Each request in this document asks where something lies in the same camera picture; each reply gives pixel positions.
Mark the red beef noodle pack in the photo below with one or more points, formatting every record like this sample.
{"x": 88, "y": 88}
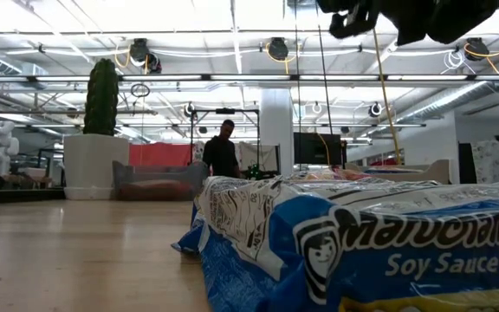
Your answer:
{"x": 332, "y": 174}

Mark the blue soy sauce noodle pack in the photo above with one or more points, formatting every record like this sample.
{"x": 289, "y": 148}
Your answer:
{"x": 362, "y": 242}

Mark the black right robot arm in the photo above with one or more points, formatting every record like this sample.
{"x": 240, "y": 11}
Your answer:
{"x": 440, "y": 17}

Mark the black background monitor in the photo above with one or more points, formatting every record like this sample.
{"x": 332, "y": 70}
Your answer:
{"x": 316, "y": 149}

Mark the light grey bin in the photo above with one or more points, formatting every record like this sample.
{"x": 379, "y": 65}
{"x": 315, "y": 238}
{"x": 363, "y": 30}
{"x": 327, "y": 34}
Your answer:
{"x": 405, "y": 173}

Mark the person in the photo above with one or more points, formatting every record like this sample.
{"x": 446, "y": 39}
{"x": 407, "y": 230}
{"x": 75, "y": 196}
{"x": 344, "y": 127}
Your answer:
{"x": 221, "y": 156}

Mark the floral patterned cloth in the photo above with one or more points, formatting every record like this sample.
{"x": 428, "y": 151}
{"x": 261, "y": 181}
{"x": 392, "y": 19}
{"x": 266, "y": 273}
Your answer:
{"x": 496, "y": 160}

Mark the red cloth partition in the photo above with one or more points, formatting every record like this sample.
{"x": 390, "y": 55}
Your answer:
{"x": 158, "y": 154}

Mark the dark translucent grey bin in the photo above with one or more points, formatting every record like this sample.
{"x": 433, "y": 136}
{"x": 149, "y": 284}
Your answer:
{"x": 158, "y": 173}

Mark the green cactus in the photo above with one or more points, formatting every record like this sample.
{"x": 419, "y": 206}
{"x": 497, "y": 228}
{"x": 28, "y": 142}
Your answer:
{"x": 101, "y": 95}

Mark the white hexagonal plant pot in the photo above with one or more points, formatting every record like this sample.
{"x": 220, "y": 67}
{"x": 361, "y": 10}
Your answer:
{"x": 95, "y": 164}

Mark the white robot statue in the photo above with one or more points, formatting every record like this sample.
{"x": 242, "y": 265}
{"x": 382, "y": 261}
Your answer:
{"x": 0, "y": 147}

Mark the black aluminium table frame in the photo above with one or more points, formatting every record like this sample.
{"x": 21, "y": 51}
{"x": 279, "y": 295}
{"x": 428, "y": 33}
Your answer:
{"x": 15, "y": 196}

